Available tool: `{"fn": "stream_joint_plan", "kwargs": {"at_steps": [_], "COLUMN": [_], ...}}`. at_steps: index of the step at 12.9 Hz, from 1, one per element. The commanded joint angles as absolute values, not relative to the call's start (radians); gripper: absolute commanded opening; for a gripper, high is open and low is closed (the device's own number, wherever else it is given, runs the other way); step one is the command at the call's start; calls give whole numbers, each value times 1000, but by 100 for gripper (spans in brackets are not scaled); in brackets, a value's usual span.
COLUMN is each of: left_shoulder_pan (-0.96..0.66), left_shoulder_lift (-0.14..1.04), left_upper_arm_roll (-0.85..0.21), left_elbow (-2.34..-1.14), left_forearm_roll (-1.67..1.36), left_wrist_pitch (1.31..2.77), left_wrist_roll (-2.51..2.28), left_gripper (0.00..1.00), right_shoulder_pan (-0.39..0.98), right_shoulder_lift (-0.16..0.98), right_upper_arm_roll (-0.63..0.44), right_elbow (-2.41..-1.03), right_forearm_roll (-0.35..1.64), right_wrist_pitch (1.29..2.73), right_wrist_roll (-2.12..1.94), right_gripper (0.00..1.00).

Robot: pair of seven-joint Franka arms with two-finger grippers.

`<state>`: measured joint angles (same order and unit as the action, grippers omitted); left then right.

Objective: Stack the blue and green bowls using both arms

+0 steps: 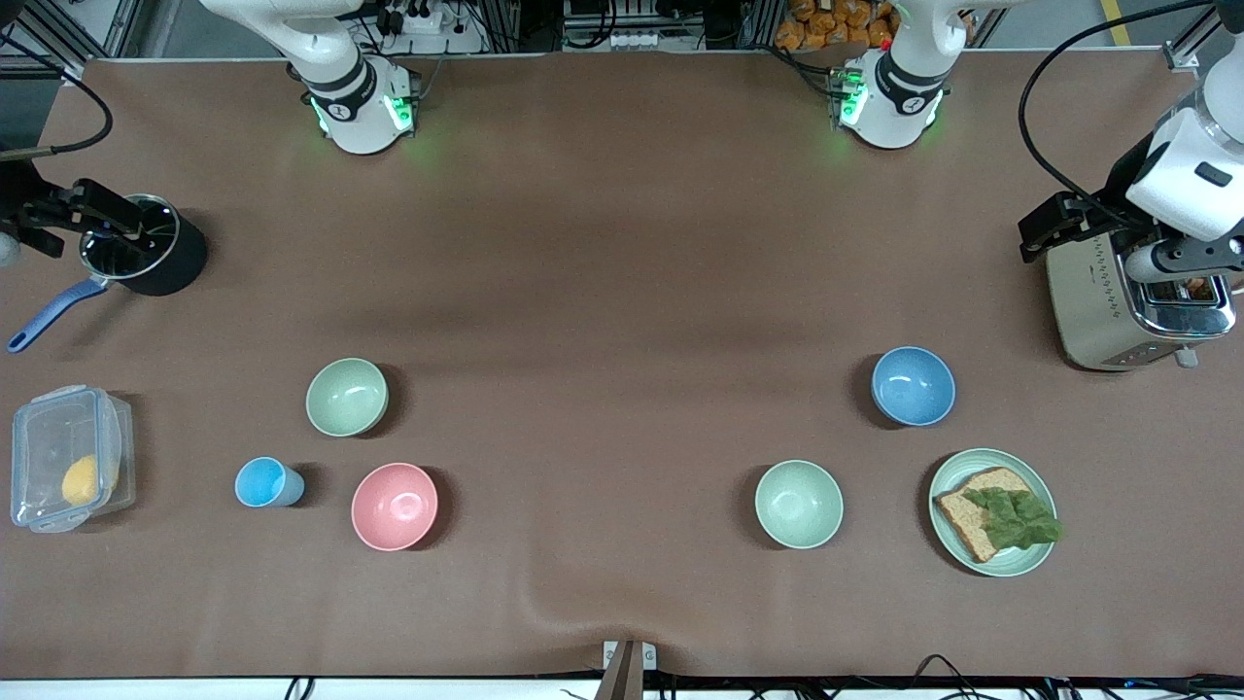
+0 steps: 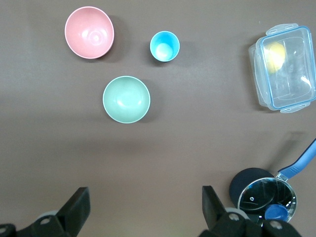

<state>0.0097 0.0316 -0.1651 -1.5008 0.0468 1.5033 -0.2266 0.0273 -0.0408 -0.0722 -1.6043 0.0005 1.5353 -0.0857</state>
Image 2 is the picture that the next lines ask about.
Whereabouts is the brown table cloth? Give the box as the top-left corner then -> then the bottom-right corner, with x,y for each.
0,0 -> 316,237

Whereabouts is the dark saucepan with blue handle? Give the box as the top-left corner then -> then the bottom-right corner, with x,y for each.
229,137 -> 316,223

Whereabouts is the clear plastic food container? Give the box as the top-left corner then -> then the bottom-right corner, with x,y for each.
248,37 -> 316,111

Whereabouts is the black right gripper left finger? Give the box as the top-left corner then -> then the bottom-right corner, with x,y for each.
0,187 -> 91,237

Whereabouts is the blue cup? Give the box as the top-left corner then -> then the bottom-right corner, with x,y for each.
150,31 -> 181,62

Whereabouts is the yellow lemon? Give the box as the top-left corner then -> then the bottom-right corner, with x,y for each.
265,41 -> 287,74

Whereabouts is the glass lid with blue knob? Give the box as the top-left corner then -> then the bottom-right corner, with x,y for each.
237,177 -> 298,223

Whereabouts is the pink bowl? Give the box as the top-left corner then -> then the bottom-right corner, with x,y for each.
64,6 -> 115,60

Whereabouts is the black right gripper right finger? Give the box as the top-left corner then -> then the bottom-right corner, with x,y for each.
199,185 -> 304,237

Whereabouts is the green bowl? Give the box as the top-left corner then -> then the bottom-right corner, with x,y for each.
102,76 -> 151,124

